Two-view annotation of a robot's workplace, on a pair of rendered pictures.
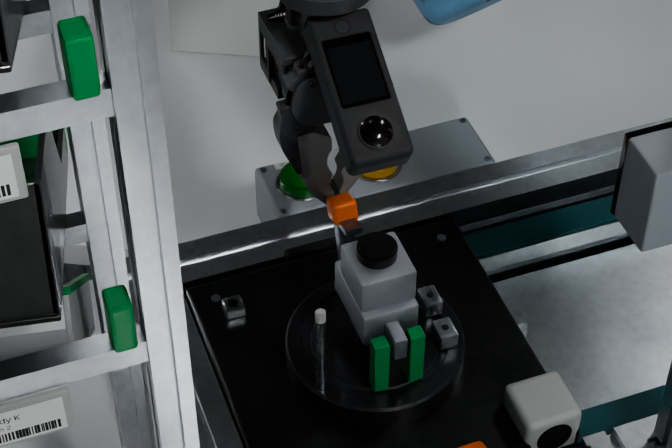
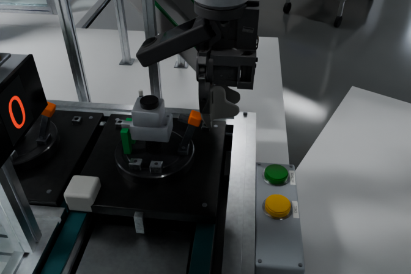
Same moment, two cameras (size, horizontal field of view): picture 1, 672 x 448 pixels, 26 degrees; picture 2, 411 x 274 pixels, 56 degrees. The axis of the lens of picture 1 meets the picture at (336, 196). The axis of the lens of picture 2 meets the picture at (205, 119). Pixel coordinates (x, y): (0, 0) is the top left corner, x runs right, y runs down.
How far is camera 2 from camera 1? 1.21 m
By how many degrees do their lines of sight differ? 80
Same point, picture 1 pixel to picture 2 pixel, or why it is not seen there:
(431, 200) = (242, 224)
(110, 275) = not seen: outside the picture
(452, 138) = (285, 252)
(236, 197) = (323, 204)
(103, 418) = not seen: hidden behind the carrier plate
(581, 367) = (115, 257)
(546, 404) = (77, 184)
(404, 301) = (134, 123)
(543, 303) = (162, 263)
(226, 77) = not seen: outside the picture
